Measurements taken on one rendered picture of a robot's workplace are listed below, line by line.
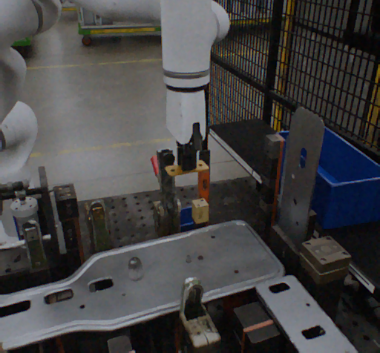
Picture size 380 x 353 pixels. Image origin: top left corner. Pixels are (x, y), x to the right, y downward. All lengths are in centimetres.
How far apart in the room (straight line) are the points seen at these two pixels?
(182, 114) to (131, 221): 94
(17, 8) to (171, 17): 41
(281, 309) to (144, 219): 85
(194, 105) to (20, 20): 45
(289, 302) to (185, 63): 53
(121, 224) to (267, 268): 77
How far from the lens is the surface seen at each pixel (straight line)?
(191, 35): 70
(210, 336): 79
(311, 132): 91
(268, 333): 89
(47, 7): 103
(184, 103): 73
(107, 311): 90
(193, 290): 78
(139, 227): 159
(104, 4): 79
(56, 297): 98
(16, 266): 111
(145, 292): 93
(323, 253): 96
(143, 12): 82
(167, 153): 97
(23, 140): 132
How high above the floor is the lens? 166
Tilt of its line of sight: 29 degrees down
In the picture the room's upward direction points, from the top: straight up
